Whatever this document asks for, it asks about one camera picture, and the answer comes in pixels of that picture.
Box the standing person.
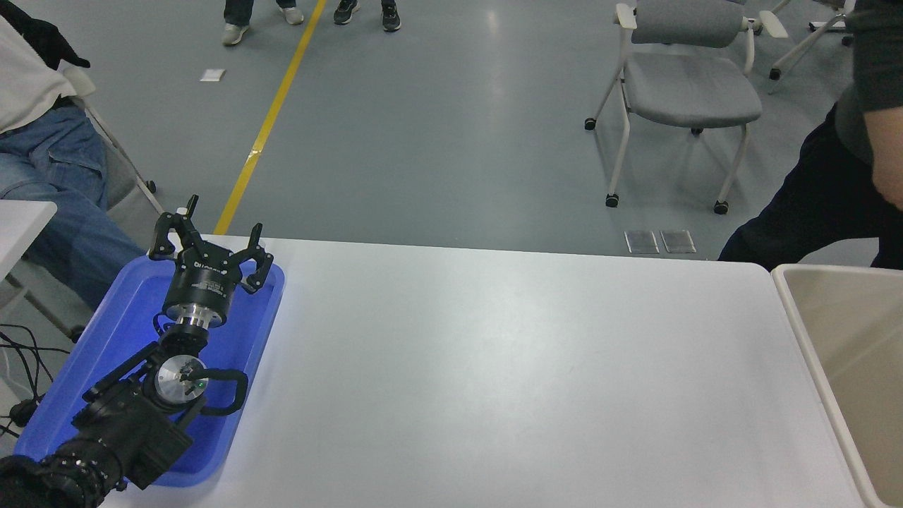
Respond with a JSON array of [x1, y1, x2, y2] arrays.
[[717, 0, 903, 270]]

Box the large pale bin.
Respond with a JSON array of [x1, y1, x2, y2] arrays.
[[771, 265, 903, 508]]

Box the blue plastic tray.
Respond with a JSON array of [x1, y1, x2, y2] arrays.
[[13, 254, 286, 489]]

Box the black floor cables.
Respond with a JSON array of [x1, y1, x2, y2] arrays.
[[0, 323, 71, 438]]

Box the person with black shoes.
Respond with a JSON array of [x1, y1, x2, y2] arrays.
[[333, 0, 401, 32]]

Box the small white side table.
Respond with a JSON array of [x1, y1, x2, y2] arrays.
[[0, 200, 57, 280]]

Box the folding chair with grey seat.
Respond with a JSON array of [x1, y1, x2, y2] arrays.
[[4, 65, 165, 341]]

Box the person with white shoes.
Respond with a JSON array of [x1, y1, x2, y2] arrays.
[[222, 0, 305, 47]]

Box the black cloth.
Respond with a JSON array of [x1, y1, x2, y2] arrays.
[[0, 0, 91, 70]]

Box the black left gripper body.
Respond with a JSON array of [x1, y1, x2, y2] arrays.
[[164, 247, 245, 315]]

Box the seated person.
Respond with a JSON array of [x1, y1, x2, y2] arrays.
[[0, 14, 146, 311]]

